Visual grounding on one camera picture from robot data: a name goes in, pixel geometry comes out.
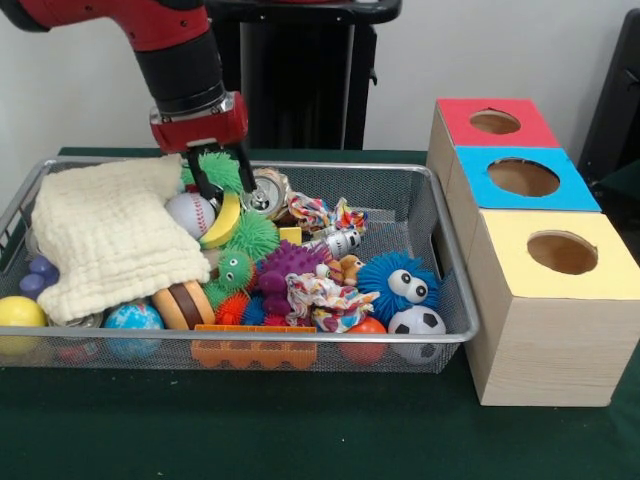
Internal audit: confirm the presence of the silver wire mesh bin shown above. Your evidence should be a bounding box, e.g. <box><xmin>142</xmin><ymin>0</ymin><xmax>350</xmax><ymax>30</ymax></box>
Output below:
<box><xmin>0</xmin><ymin>155</ymin><xmax>480</xmax><ymax>374</ymax></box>

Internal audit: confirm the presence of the crushed drink can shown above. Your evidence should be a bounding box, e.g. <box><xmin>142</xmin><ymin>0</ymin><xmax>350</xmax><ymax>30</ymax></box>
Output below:
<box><xmin>239</xmin><ymin>167</ymin><xmax>291</xmax><ymax>220</ymax></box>

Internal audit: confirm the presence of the wooden box with three holes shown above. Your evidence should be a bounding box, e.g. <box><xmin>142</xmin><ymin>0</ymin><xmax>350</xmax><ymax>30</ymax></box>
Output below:
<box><xmin>426</xmin><ymin>97</ymin><xmax>640</xmax><ymax>407</ymax></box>

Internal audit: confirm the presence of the white baseball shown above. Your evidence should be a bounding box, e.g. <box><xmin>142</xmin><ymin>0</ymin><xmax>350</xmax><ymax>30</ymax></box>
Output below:
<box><xmin>164</xmin><ymin>193</ymin><xmax>217</xmax><ymax>239</ymax></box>

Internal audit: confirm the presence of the black chair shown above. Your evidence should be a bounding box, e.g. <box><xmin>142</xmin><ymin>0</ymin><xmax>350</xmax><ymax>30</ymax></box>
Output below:
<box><xmin>577</xmin><ymin>8</ymin><xmax>640</xmax><ymax>174</ymax></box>

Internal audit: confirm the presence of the green puffer ball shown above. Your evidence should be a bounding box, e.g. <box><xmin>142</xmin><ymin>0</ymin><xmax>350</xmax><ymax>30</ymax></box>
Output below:
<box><xmin>180</xmin><ymin>152</ymin><xmax>246</xmax><ymax>194</ymax></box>

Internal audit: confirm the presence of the purple spiky toy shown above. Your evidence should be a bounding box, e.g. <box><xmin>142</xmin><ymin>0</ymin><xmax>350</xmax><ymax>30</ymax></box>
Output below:
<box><xmin>257</xmin><ymin>240</ymin><xmax>334</xmax><ymax>316</ymax></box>

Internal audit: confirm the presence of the cream waffle cloth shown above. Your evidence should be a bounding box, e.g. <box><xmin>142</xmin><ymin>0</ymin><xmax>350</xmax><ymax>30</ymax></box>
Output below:
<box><xmin>32</xmin><ymin>154</ymin><xmax>211</xmax><ymax>324</ymax></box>

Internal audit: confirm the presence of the soccer ball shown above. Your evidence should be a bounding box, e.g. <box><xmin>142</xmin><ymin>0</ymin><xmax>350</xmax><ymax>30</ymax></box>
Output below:
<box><xmin>388</xmin><ymin>305</ymin><xmax>447</xmax><ymax>362</ymax></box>

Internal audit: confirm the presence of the colourful rope toy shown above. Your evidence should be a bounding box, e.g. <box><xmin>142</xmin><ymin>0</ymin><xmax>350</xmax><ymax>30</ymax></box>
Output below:
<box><xmin>288</xmin><ymin>192</ymin><xmax>370</xmax><ymax>235</ymax></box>

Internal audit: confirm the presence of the toy hamburger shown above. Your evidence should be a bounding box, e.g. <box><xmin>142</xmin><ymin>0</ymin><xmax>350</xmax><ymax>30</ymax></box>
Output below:
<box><xmin>151</xmin><ymin>279</ymin><xmax>216</xmax><ymax>330</ymax></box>

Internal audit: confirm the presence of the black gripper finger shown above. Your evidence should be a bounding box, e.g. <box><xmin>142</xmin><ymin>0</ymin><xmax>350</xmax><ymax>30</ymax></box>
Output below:
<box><xmin>233</xmin><ymin>142</ymin><xmax>257</xmax><ymax>194</ymax></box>
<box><xmin>185</xmin><ymin>148</ymin><xmax>217</xmax><ymax>199</ymax></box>

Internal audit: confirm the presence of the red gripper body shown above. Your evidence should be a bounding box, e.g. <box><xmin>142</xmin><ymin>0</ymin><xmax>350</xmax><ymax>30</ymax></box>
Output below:
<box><xmin>149</xmin><ymin>92</ymin><xmax>250</xmax><ymax>154</ymax></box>

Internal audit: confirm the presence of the dark green table cloth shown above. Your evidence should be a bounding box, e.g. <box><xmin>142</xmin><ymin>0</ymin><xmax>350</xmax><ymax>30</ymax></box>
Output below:
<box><xmin>0</xmin><ymin>146</ymin><xmax>640</xmax><ymax>480</ymax></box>
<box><xmin>590</xmin><ymin>158</ymin><xmax>640</xmax><ymax>214</ymax></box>

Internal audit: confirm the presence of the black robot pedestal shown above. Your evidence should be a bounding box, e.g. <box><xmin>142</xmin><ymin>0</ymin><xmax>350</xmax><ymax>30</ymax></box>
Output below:
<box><xmin>204</xmin><ymin>0</ymin><xmax>404</xmax><ymax>150</ymax></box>

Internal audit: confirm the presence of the blue puffer ball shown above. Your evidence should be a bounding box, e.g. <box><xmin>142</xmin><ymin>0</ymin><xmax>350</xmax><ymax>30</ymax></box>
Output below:
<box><xmin>357</xmin><ymin>251</ymin><xmax>441</xmax><ymax>321</ymax></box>

